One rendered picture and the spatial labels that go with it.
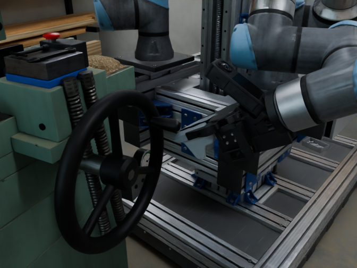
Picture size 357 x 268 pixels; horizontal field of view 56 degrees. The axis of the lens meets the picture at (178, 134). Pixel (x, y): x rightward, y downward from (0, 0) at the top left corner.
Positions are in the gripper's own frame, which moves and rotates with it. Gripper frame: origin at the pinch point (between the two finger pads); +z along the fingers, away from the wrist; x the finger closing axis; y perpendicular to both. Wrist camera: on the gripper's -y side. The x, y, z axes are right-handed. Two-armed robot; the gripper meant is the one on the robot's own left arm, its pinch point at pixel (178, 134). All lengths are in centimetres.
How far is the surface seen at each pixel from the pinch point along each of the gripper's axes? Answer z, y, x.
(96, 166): 10.0, -2.4, -12.2
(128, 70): 18.3, -15.7, 18.4
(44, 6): 247, -131, 227
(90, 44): 29.5, -27.3, 22.8
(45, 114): 10.2, -14.2, -15.6
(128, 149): 128, 24, 114
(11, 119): 17.9, -16.3, -16.4
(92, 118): 0.0, -10.4, -16.6
